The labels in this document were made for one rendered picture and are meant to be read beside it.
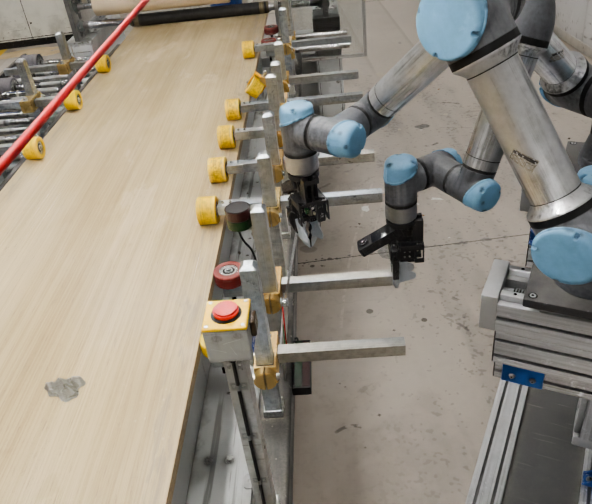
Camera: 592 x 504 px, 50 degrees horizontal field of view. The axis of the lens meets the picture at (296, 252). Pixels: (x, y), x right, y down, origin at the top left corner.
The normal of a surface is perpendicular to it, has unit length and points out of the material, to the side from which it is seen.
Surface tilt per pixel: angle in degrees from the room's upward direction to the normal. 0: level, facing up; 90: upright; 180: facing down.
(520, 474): 0
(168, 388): 0
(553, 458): 0
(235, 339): 90
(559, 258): 96
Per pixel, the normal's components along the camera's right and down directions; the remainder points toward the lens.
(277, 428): -0.10, -0.82
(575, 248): -0.57, 0.60
